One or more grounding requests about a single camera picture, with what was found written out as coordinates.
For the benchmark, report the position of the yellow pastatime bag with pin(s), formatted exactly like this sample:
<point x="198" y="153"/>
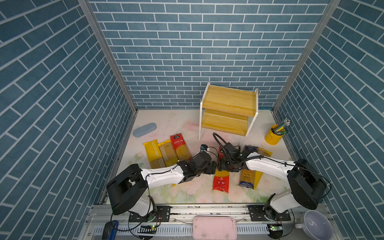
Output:
<point x="259" y="171"/>
<point x="168" y="153"/>

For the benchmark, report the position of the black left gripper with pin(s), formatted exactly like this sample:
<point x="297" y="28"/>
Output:
<point x="213" y="166"/>

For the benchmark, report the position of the blue black handled tool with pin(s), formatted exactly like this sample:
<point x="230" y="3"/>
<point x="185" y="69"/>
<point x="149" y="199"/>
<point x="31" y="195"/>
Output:
<point x="110" y="230"/>

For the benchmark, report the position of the wooden two-tier shelf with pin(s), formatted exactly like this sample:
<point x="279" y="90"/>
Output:
<point x="228" y="110"/>

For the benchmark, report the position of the blue MoliPasta spaghetti bag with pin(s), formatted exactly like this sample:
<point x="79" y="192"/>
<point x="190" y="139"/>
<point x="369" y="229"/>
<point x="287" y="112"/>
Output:
<point x="249" y="178"/>

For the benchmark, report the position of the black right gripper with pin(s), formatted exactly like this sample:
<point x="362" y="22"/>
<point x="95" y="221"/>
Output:
<point x="221" y="166"/>

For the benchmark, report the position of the blue glasses case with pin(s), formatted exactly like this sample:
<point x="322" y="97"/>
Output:
<point x="144" y="130"/>

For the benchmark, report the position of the yellow pen cup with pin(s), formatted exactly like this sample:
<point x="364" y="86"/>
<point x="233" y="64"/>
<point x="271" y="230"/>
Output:
<point x="272" y="138"/>

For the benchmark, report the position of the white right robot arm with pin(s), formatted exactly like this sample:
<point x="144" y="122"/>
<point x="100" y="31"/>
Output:
<point x="306" y="186"/>

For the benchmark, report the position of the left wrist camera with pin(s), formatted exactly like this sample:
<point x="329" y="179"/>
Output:
<point x="204" y="148"/>

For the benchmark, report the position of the red spaghetti bag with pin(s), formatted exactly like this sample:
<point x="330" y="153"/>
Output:
<point x="222" y="177"/>
<point x="180" y="147"/>

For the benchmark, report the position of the pens in cup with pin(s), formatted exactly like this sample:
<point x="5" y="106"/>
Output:
<point x="280" y="129"/>

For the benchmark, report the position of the yellow Pastatime bag right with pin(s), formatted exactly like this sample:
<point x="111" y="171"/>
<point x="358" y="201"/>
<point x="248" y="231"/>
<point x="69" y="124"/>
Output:
<point x="259" y="171"/>

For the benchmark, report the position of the pink tray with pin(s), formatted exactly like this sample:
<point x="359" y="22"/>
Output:
<point x="214" y="228"/>

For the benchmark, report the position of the lavender mug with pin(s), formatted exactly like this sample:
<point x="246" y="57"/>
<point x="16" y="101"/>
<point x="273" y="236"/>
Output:
<point x="316" y="226"/>

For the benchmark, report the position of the yellow Pastatime bag left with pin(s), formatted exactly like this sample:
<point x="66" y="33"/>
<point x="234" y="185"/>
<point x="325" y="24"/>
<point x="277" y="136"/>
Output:
<point x="168" y="153"/>

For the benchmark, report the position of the yellow pasta bag far left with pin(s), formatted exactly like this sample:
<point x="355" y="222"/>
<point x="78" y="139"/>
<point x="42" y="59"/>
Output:
<point x="154" y="155"/>

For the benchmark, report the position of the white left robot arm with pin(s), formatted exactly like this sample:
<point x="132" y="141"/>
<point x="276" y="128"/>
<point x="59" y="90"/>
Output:
<point x="129" y="191"/>

